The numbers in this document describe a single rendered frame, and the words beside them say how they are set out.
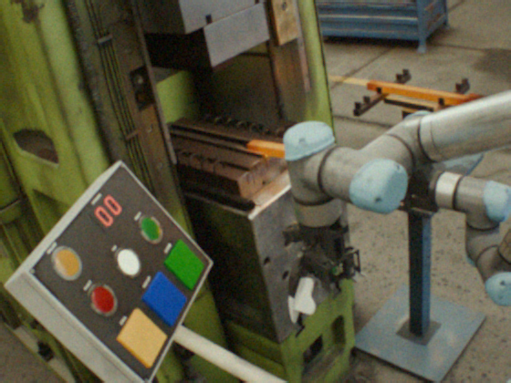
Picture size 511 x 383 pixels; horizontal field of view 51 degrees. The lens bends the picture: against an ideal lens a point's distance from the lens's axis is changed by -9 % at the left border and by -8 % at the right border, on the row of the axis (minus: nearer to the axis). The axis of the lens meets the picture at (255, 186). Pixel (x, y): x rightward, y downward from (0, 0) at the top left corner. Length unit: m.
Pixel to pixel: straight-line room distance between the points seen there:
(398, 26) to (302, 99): 3.48
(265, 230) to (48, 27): 0.71
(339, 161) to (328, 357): 1.28
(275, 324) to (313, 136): 0.85
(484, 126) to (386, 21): 4.46
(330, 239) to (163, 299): 0.32
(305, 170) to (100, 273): 0.38
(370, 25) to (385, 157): 4.51
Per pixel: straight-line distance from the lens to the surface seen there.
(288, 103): 1.72
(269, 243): 1.45
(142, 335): 0.98
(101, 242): 1.00
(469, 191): 1.15
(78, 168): 1.28
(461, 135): 0.80
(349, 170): 0.79
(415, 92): 1.69
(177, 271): 1.08
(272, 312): 1.56
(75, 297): 0.93
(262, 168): 1.45
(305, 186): 0.86
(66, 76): 1.22
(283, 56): 1.67
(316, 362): 1.99
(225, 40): 1.30
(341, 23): 5.42
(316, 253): 0.95
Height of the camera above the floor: 1.65
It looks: 30 degrees down
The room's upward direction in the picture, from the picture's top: 12 degrees counter-clockwise
